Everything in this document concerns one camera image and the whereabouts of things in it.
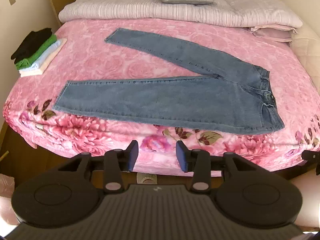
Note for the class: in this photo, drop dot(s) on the person's pink pants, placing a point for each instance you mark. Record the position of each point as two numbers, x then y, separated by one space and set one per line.
307 200

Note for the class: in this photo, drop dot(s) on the folded light blue garment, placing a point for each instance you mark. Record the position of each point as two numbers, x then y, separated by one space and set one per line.
45 60

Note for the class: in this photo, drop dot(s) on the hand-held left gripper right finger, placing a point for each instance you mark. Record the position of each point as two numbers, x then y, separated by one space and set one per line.
182 157

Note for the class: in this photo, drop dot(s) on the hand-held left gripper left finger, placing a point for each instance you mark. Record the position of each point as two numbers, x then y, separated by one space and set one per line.
132 156

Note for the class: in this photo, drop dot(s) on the blue denim jeans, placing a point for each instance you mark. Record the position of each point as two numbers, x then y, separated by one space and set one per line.
175 97

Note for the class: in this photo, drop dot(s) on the striped light pink quilt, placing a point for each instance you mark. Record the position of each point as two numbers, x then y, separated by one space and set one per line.
150 7

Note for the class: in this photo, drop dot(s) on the wooden bed frame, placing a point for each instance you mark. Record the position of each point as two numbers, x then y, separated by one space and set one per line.
25 155

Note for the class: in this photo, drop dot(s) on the pink floral blanket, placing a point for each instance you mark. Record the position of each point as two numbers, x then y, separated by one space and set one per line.
100 60

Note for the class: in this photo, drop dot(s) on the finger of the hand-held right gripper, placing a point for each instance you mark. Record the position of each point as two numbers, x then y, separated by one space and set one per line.
311 156

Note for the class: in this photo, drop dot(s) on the folded green garment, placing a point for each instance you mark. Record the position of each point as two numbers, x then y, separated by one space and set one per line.
48 41

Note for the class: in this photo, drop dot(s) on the folded pink sheets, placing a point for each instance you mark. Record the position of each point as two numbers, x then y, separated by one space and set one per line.
275 33

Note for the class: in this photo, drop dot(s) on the folded black garment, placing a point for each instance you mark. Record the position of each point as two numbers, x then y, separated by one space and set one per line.
30 43

